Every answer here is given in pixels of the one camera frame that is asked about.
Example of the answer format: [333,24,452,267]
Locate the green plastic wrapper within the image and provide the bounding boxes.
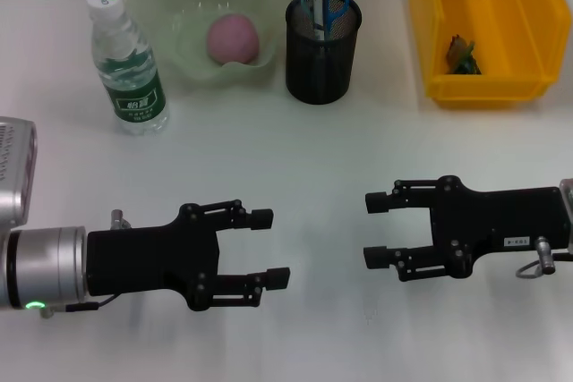
[445,34,483,76]

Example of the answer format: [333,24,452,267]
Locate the clear green-label water bottle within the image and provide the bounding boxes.
[86,0,171,136]

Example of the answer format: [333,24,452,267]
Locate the blue scissors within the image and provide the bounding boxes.
[300,0,349,43]

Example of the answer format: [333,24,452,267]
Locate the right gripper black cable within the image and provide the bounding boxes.
[515,235,573,279]

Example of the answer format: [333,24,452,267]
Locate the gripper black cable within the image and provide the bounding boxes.
[38,208,134,321]
[515,235,573,279]

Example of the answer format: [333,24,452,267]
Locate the translucent green fruit plate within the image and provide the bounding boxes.
[124,0,291,88]

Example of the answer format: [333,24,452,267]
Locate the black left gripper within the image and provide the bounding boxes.
[87,199,291,311]

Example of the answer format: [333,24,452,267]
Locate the silver ballpoint pen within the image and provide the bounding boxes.
[312,0,329,43]

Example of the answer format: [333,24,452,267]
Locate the black mesh pen holder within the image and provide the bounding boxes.
[285,0,363,106]

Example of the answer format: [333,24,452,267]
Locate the pink toy peach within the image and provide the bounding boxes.
[205,13,261,65]

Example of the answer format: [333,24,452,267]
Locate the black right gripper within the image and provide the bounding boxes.
[363,175,572,283]

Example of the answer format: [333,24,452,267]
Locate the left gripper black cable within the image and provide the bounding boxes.
[38,208,134,321]

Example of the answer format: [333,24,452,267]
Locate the yellow plastic bin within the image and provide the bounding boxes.
[407,0,573,110]

